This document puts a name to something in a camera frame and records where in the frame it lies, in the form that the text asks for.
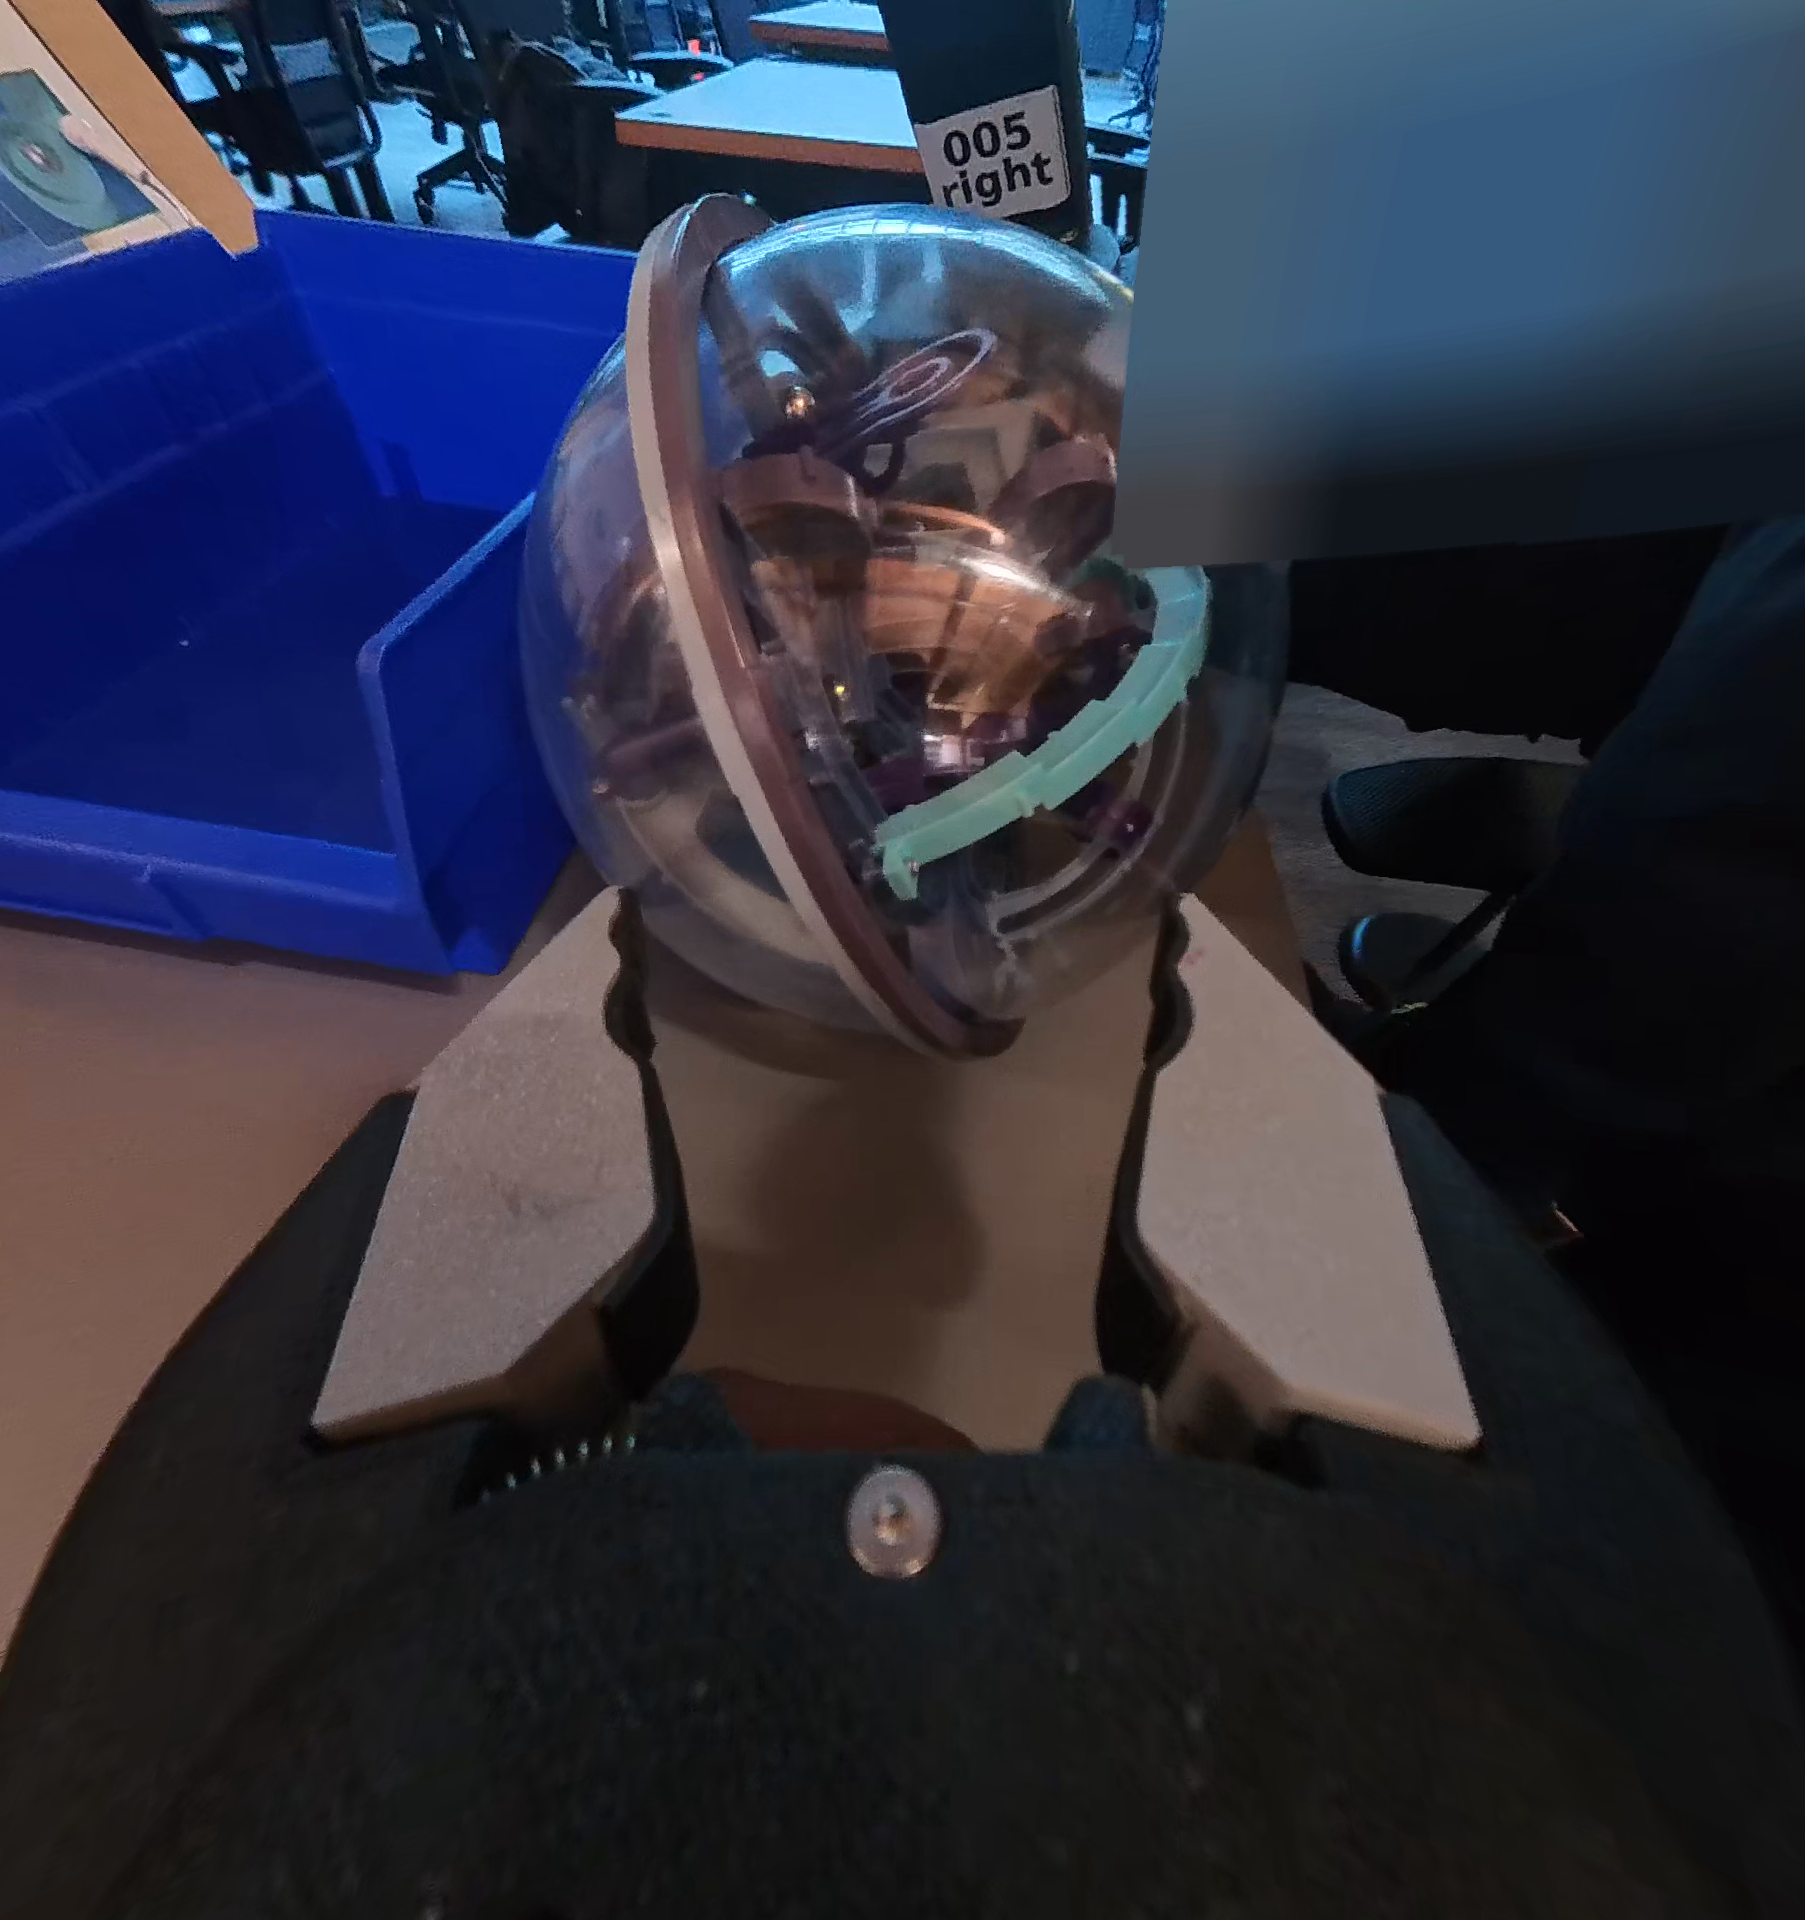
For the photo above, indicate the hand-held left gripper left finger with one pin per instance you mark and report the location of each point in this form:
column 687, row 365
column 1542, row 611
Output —
column 498, row 1229

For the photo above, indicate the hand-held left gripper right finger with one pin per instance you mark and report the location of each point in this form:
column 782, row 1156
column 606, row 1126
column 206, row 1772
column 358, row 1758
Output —
column 1294, row 1229

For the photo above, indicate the clear plastic maze ball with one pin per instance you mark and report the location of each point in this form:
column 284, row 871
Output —
column 843, row 630

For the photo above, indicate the person's left hand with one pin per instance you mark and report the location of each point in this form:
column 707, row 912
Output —
column 843, row 1419

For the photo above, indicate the white office desk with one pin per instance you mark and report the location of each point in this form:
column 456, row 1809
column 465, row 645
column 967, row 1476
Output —
column 782, row 114

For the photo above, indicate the person's black clothing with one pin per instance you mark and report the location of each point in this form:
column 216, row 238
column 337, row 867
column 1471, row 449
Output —
column 1714, row 977

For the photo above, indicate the large blue plastic bin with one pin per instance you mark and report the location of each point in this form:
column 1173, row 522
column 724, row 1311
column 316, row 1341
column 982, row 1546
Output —
column 168, row 600

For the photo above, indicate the brown cardboard board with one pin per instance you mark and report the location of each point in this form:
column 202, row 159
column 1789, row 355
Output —
column 168, row 136

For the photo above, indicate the printed instruction sheet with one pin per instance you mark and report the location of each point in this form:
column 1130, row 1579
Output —
column 31, row 166

